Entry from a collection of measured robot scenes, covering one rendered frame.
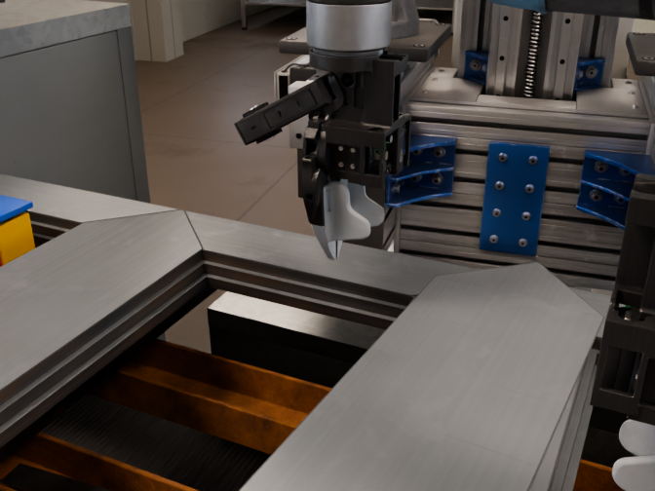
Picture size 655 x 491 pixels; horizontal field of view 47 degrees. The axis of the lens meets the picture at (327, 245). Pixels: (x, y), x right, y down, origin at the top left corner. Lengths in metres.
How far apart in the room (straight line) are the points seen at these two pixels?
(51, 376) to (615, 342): 0.51
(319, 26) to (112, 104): 0.83
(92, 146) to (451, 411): 0.95
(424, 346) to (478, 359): 0.05
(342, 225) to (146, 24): 5.51
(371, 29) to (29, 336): 0.43
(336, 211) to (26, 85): 0.70
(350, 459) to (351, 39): 0.34
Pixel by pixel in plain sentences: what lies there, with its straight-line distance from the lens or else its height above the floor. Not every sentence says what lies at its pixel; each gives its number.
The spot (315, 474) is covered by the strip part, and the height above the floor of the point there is 0.85.
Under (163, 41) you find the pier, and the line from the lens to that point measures 6.15.
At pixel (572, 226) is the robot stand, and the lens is 1.19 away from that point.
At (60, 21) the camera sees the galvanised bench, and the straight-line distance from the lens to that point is 1.35.
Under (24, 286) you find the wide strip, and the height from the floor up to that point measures 0.85.
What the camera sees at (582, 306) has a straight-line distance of 0.81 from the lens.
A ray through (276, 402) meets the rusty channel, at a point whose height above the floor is 0.68.
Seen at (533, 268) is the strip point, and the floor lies 0.86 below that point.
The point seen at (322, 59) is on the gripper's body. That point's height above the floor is 1.11.
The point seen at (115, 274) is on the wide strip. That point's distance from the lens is 0.87.
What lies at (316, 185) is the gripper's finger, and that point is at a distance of 0.70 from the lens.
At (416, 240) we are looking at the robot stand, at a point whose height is 0.73.
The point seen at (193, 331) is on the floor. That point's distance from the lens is 2.37.
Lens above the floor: 1.24
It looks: 26 degrees down
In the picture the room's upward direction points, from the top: straight up
